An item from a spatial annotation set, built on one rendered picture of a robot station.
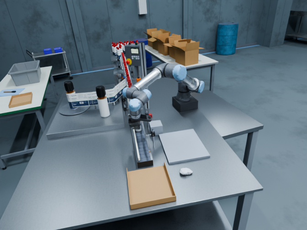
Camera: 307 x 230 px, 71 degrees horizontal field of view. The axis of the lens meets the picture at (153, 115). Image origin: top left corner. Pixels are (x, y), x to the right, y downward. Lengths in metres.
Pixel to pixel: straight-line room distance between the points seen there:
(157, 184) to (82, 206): 0.46
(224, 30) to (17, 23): 5.79
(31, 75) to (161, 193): 2.92
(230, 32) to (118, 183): 6.61
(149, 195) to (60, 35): 5.84
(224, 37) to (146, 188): 6.58
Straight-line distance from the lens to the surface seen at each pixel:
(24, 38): 6.84
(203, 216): 2.04
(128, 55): 2.11
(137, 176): 1.47
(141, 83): 1.61
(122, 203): 1.35
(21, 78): 3.81
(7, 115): 3.07
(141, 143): 1.66
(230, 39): 7.57
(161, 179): 1.43
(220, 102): 2.38
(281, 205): 2.59
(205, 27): 7.85
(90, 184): 1.51
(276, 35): 8.94
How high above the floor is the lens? 1.86
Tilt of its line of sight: 29 degrees down
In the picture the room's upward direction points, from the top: 4 degrees counter-clockwise
